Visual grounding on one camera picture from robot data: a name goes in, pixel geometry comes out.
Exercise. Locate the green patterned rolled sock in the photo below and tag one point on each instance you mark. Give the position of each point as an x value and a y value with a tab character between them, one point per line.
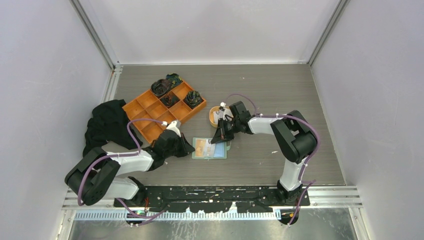
193	99

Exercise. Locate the orange wooden divider box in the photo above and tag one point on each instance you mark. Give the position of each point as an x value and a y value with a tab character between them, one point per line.
152	111

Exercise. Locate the dark rolled sock left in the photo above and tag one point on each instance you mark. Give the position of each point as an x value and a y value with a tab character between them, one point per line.
161	87

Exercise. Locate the white printed card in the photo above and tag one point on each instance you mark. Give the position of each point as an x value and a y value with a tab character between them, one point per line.
209	149

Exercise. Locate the dark rolled sock top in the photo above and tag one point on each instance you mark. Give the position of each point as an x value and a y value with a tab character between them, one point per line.
174	79

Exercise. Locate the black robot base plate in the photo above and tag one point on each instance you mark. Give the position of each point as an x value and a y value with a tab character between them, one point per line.
214	199

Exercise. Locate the green card holder wallet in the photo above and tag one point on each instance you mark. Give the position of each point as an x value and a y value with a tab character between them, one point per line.
221	151

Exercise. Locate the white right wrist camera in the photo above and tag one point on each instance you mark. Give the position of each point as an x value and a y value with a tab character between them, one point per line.
225	112

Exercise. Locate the dark rolled sock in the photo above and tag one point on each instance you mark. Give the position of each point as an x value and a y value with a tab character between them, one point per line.
161	87
174	79
169	99

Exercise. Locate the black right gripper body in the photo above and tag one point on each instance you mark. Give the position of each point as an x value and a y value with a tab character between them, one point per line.
236	122

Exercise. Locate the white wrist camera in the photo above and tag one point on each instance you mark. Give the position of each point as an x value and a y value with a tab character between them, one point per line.
225	112
173	126

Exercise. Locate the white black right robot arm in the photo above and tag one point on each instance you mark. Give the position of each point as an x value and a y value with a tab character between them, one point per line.
296	138

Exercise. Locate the aluminium frame rail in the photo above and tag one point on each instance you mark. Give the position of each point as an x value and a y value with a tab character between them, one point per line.
317	197

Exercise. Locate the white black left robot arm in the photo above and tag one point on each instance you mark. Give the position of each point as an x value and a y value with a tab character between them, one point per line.
96	176

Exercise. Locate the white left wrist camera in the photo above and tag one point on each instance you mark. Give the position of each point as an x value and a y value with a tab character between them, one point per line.
173	126

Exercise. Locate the black cloth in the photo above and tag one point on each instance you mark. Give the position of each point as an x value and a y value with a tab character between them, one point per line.
108	124

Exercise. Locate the dark rolled sock centre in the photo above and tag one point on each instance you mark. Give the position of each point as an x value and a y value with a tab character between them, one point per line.
169	99

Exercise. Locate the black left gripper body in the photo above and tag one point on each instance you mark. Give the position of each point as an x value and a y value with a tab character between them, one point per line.
174	151

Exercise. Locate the silver Chlitina card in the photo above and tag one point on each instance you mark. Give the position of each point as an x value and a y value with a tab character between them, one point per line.
216	116

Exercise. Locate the yellow oval tray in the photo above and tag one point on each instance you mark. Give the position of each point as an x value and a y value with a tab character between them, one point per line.
215	108

